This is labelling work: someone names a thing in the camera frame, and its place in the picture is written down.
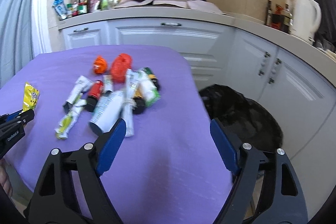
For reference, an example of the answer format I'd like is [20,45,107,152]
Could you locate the yellow snack bag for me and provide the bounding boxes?
[22,82,40,112]

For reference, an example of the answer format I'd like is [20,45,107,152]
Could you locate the yellow white wrapper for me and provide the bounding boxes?
[55,99,87,139]

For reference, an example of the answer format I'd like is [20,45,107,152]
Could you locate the large white tube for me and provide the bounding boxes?
[88,90,124,136]

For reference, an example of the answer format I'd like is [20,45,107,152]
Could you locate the white wrapper strip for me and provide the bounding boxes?
[122,69,139,138]

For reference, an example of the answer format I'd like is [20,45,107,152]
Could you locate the black trash bag bin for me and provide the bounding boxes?
[199,84,284,152]

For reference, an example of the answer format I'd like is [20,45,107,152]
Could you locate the white kitchen cabinets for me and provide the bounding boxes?
[58,17,335,217]

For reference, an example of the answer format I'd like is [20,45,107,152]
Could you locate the white folded wrapper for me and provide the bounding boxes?
[63,76,93,114]

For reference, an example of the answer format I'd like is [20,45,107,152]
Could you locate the red tube black cap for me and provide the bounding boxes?
[85,80,104,113]

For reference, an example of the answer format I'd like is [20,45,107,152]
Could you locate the grey curtain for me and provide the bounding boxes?
[0,0,43,88]

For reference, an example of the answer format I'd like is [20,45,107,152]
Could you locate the small orange plastic bag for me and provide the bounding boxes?
[93,56,108,75]

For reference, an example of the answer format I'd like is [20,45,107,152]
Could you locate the small white green tube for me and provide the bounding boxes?
[103,75,113,94]

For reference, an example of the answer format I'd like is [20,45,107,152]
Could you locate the large red-orange plastic bag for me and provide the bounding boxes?
[110,53,132,83]

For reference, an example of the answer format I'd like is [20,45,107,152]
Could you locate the gold tube black cap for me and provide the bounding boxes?
[133,89,146,115]

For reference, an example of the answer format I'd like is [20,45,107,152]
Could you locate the blue white snack pack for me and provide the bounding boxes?
[52,0,68,20]

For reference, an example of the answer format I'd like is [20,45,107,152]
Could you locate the purple table cloth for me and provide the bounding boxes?
[1,46,232,223]

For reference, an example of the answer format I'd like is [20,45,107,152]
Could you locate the red lid jar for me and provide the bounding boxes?
[77,2,88,15]

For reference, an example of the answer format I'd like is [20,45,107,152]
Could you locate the white green package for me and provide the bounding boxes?
[138,71,161,107]

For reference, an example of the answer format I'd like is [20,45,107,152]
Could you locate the green black-capped tube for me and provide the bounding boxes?
[142,67,161,90]

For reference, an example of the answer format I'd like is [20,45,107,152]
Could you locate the green bottle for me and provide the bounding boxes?
[100,0,108,10]

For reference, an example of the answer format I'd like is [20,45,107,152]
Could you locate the dark sauce bottle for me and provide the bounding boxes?
[280,3,292,34]

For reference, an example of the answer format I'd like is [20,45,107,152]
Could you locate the white electric kettle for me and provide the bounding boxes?
[290,0,322,45]

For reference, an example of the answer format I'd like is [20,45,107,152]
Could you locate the white cloth on counter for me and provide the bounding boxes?
[115,0,225,15]

